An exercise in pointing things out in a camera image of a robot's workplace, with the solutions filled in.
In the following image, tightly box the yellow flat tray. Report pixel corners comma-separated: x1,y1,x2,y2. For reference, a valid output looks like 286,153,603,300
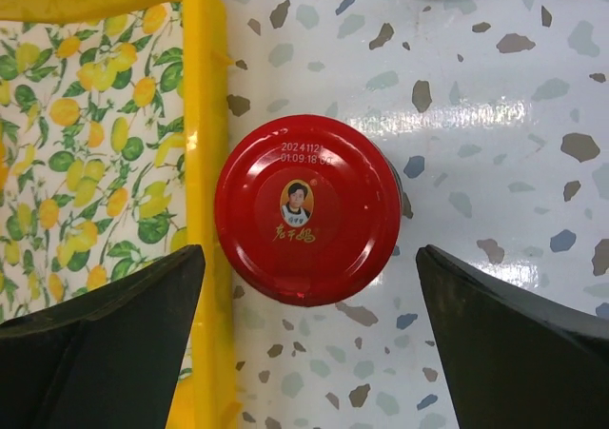
1,0,241,428

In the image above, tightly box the lemon print cloth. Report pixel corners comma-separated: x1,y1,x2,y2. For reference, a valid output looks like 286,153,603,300
1,3,187,320

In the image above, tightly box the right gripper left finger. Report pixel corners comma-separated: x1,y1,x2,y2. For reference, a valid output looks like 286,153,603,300
1,244,206,428

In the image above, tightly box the red lid sauce jar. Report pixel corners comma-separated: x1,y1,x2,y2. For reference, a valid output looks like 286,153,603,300
214,114,403,307

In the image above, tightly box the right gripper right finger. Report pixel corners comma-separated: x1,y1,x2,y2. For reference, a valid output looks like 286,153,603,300
416,245,608,428

